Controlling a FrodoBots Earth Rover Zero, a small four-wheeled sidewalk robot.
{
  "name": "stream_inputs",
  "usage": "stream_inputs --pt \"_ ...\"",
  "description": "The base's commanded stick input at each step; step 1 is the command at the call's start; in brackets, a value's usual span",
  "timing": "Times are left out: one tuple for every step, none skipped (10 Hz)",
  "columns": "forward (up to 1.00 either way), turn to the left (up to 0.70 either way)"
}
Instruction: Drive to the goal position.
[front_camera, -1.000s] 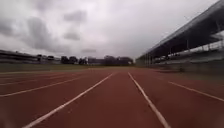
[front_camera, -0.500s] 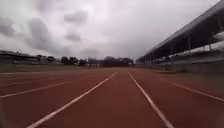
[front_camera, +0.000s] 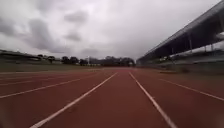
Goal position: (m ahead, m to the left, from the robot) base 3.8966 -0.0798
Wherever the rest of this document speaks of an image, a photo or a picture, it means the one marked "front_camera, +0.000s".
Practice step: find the row of trees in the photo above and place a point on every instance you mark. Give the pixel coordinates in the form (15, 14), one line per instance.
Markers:
(113, 62)

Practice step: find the red running track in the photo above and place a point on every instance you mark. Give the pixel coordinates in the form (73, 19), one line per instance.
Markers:
(116, 100)

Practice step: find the grass strip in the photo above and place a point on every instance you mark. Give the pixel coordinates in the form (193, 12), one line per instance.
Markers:
(186, 70)

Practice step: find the grass field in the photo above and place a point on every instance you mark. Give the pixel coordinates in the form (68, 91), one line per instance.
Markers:
(33, 66)

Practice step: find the roofed grandstand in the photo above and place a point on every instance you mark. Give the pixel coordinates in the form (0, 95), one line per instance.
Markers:
(196, 36)

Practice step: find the long low building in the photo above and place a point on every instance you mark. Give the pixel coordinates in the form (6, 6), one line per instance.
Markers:
(16, 56)

